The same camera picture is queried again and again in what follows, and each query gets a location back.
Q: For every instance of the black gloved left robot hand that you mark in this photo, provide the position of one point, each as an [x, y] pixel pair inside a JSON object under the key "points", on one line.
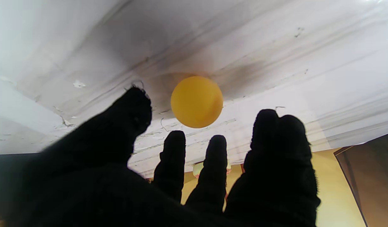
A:
{"points": [[102, 189]]}

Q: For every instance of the orange ping pong ball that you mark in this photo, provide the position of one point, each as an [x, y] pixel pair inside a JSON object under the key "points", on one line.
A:
{"points": [[197, 102]]}

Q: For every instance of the printed living room backdrop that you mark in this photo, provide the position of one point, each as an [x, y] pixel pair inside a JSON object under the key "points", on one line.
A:
{"points": [[332, 195]]}

